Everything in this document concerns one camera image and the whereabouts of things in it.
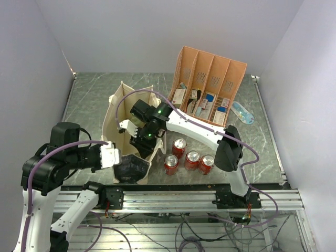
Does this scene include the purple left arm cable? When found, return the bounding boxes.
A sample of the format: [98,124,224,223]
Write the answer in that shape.
[19,140,111,252]

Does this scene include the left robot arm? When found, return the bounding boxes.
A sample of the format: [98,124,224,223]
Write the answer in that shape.
[14,122,121,251]

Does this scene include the cream canvas tote bag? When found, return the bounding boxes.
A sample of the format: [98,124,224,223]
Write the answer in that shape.
[100,80,167,185]

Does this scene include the red soda can right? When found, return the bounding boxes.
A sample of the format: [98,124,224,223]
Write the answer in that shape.
[198,154,214,175]

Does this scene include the red soda can left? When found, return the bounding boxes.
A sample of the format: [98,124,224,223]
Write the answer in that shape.
[164,154,179,175]

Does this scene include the white red medicine box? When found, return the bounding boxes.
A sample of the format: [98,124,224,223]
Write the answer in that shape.
[171,89,186,108]

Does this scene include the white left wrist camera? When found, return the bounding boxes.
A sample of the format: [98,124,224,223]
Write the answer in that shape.
[100,141,122,169]

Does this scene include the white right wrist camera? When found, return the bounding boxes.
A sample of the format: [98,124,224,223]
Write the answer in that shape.
[118,119,138,138]

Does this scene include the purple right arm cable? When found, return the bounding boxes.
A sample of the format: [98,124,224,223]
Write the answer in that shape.
[115,89,279,228]

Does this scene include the white box right slot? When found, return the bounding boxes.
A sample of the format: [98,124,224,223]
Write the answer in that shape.
[213,110,226,125]

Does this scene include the orange plastic desk organizer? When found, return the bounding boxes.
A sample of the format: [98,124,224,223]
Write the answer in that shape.
[168,46,247,127]

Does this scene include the blue toothbrush blister pack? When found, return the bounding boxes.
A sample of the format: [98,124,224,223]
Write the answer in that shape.
[231,101,255,124]

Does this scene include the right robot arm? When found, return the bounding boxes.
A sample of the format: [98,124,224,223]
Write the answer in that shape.
[130,99,251,208]

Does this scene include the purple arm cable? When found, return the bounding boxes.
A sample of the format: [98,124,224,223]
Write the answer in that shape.
[115,89,279,228]
[19,140,111,252]

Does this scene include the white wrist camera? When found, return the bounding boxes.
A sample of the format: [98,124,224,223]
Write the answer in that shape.
[118,119,138,138]
[100,141,122,169]

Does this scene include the red soda can middle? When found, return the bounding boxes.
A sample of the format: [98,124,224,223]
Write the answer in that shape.
[184,150,200,171]

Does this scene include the red soda can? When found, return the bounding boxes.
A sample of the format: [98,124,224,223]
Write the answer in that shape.
[184,150,200,171]
[198,154,214,175]
[172,138,187,159]
[164,154,179,175]

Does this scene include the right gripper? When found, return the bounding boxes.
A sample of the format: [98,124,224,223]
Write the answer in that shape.
[129,121,158,159]

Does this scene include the red soda can rear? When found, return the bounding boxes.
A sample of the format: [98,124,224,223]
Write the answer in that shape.
[172,138,187,159]

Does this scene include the aluminium mounting rail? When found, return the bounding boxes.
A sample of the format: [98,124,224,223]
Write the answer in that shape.
[54,190,302,214]

